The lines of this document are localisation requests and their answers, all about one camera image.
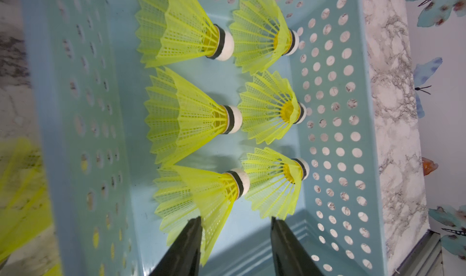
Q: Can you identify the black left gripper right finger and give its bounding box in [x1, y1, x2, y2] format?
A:
[271, 217, 323, 276]

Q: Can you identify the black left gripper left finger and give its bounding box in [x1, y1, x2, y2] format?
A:
[149, 217, 203, 276]

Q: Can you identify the yellow shuttlecock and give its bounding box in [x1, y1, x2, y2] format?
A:
[154, 165, 251, 266]
[238, 70, 307, 145]
[1, 137, 53, 268]
[241, 147, 310, 220]
[144, 67, 243, 165]
[135, 0, 235, 68]
[229, 0, 300, 75]

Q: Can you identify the light blue perforated storage box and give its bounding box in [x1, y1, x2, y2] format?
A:
[20, 0, 388, 276]

